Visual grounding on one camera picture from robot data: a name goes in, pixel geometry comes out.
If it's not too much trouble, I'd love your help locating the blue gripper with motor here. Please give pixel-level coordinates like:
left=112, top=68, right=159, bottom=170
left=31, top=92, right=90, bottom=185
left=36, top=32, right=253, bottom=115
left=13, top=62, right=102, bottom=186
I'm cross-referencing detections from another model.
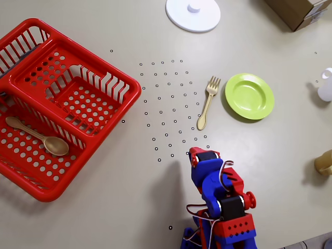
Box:
left=188, top=146, right=225, bottom=188

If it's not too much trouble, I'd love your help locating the tan wooden fork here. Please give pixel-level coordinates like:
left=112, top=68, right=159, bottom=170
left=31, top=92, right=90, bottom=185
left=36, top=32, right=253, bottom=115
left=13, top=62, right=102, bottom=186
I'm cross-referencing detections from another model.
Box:
left=196, top=75, right=222, bottom=131

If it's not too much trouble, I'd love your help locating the lime green plastic plate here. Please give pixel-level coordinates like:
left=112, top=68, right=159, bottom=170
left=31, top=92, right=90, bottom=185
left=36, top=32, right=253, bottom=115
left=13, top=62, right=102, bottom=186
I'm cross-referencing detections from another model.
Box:
left=224, top=73, right=275, bottom=120

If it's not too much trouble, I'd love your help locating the red plastic dish basket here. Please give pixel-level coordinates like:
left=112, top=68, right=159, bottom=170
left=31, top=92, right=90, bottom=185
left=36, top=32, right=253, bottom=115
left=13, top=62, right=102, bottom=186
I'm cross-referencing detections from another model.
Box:
left=0, top=17, right=142, bottom=203

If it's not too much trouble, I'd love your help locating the tan plastic cup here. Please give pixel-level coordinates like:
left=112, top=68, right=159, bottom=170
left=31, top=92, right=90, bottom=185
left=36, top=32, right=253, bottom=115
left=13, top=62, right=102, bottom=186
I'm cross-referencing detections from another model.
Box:
left=314, top=149, right=332, bottom=176

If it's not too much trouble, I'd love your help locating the white round disc base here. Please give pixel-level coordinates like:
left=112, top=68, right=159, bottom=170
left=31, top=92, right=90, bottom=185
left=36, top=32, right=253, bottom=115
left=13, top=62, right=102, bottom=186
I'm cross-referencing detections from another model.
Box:
left=165, top=0, right=222, bottom=33

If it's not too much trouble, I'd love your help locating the tan wooden spoon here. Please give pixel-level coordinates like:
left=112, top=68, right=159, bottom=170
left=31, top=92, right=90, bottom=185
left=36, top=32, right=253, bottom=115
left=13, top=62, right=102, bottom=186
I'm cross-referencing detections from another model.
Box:
left=5, top=116, right=70, bottom=157

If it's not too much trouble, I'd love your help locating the white plastic cup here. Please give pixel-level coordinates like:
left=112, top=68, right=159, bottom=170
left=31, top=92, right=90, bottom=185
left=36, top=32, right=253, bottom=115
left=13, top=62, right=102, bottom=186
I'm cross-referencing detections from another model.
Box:
left=317, top=67, right=332, bottom=102

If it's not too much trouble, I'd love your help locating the brown cardboard box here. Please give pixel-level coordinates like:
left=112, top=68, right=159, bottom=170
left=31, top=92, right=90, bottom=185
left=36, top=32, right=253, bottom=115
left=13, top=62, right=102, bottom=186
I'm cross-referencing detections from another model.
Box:
left=263, top=0, right=329, bottom=33

